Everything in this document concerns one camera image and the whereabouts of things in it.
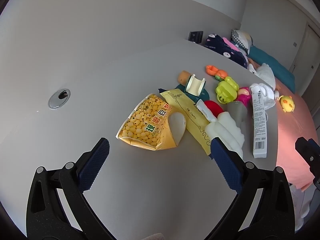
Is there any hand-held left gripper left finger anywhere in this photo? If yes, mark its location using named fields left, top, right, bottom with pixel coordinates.
left=26, top=137, right=115, bottom=240

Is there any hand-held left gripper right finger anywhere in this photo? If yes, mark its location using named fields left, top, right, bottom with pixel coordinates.
left=210, top=137, right=297, bottom=240

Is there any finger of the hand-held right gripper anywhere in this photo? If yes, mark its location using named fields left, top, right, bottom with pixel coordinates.
left=295, top=137, right=320, bottom=188

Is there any red heart sponge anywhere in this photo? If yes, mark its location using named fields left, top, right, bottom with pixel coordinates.
left=204, top=100, right=224, bottom=118

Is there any yellow soybean snack bag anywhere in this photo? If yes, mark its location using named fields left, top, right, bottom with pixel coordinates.
left=116, top=94, right=187, bottom=151

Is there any pink doll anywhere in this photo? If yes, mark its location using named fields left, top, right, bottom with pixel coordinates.
left=236, top=87, right=251, bottom=108

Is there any bed with pink sheet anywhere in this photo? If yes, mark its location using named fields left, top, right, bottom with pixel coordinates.
left=246, top=57, right=319, bottom=190

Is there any yellow chick plush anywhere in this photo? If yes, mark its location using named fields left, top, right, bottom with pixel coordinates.
left=279, top=95, right=295, bottom=113

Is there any long white printed box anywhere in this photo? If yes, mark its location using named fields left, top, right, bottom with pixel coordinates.
left=251, top=85, right=268, bottom=159

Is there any grey plastic cup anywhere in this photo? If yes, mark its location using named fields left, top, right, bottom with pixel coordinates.
left=227, top=100, right=248, bottom=128

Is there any yellow paper packet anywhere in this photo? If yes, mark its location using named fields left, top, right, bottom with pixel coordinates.
left=158, top=89, right=215, bottom=155

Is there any small white carton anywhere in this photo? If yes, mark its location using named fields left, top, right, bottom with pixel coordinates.
left=197, top=99, right=217, bottom=123

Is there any white crumpled cloth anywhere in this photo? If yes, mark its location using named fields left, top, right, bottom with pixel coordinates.
left=249, top=82, right=280, bottom=110

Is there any green car-shaped toy mold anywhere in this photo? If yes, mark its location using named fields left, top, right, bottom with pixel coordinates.
left=215, top=81, right=238, bottom=104

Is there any silver desk grommet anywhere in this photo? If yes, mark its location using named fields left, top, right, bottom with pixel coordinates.
left=48, top=89, right=71, bottom=109

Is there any green candy-shaped toy mold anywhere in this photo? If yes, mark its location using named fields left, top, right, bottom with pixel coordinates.
left=224, top=77, right=239, bottom=90

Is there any teal toy dough press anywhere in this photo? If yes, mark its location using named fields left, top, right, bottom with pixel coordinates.
left=175, top=74, right=210, bottom=102

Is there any teal long pillow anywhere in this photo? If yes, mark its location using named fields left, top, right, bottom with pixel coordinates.
left=247, top=45, right=296, bottom=93

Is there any orange carrot toy mold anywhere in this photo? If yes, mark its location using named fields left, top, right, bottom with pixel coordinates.
left=206, top=65, right=228, bottom=80

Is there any brown bear figure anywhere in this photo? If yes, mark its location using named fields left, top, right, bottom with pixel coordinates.
left=177, top=71, right=193, bottom=85

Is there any white room door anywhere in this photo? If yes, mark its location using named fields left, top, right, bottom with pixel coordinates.
left=301, top=22, right=320, bottom=100

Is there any navy printed blanket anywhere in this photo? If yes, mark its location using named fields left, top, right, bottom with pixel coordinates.
left=204, top=33, right=248, bottom=69

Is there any pink fleece cloth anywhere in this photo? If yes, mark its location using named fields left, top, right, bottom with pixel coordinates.
left=222, top=37, right=240, bottom=52

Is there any checked patchwork pillow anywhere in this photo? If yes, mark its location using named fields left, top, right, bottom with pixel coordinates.
left=230, top=29, right=253, bottom=55

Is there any dark wall switch panel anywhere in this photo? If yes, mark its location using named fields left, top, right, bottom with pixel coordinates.
left=189, top=31, right=203, bottom=43

